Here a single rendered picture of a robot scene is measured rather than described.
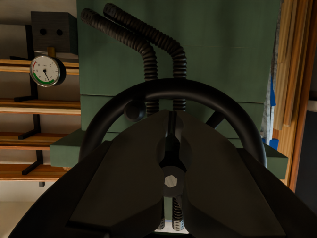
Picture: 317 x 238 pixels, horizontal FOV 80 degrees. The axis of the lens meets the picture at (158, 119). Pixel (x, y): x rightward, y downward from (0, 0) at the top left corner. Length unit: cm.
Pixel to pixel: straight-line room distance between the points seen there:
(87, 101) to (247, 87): 38
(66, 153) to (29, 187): 335
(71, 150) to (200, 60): 39
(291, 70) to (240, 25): 145
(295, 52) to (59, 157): 177
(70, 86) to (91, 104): 265
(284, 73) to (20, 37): 323
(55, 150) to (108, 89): 21
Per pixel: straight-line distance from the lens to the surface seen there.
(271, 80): 137
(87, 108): 49
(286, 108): 192
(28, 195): 397
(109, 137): 49
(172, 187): 29
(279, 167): 57
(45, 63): 46
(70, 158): 55
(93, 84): 48
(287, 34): 190
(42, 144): 291
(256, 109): 50
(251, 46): 49
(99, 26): 38
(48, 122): 334
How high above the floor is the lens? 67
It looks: 11 degrees up
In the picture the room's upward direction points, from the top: 178 degrees counter-clockwise
